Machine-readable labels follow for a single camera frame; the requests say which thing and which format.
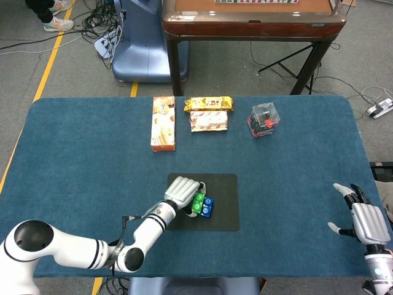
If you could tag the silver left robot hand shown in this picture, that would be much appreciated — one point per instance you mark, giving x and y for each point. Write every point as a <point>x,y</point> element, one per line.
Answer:
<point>179,190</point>

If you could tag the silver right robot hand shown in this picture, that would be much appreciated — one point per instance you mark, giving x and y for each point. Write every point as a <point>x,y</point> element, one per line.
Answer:
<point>368,221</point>

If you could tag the green toy block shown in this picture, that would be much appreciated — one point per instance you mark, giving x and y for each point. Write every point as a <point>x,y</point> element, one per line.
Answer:
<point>197,204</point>

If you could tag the blue toy block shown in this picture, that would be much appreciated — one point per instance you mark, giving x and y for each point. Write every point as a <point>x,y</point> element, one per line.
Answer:
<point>208,207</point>

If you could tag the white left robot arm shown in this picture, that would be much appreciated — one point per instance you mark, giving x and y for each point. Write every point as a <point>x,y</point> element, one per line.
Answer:
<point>76,249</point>

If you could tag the blue-grey own robot base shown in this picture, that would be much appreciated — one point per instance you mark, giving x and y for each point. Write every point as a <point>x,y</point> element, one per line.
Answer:
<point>190,287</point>

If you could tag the black rectangular mat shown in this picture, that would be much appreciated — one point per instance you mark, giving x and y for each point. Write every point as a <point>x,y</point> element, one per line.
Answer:
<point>225,209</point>

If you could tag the black flat case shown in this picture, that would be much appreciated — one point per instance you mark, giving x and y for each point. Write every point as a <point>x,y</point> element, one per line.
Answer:
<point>382,172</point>

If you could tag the orange biscuit box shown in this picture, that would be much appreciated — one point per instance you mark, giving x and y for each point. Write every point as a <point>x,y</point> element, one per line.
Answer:
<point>162,126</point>

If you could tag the white red snack packet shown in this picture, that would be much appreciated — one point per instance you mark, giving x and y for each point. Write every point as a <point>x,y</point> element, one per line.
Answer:
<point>208,121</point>

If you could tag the yellow snack packet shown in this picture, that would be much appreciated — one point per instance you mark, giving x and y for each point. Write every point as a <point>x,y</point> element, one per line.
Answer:
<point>208,104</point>

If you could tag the blue table cloth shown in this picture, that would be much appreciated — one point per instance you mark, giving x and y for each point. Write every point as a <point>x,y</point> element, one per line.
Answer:
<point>92,153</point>

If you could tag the clear coffee capsule box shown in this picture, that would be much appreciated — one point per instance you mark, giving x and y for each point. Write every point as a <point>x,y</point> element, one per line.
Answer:
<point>263,121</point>

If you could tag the white power strip black plug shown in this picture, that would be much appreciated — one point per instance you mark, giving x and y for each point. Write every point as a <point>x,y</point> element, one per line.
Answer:
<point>379,109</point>

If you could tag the white power strip with plugs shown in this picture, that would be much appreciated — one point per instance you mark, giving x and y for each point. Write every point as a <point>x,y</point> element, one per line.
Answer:
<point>104,46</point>

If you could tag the brown mahjong table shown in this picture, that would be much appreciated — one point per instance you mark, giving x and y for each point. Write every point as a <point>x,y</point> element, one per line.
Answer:
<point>251,27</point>

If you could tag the row of mahjong tiles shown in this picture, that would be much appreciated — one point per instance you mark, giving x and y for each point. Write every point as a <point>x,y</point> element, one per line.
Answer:
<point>255,1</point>

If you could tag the person in black trousers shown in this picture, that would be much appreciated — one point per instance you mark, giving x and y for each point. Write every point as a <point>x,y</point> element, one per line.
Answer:
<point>56,24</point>

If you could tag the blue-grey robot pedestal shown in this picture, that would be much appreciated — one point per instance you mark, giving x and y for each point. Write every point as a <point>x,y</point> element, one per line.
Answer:
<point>141,55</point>

